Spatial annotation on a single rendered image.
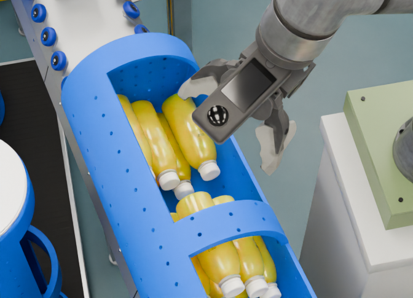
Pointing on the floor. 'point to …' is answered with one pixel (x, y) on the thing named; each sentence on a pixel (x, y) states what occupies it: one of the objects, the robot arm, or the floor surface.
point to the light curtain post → (180, 15)
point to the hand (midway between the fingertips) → (220, 138)
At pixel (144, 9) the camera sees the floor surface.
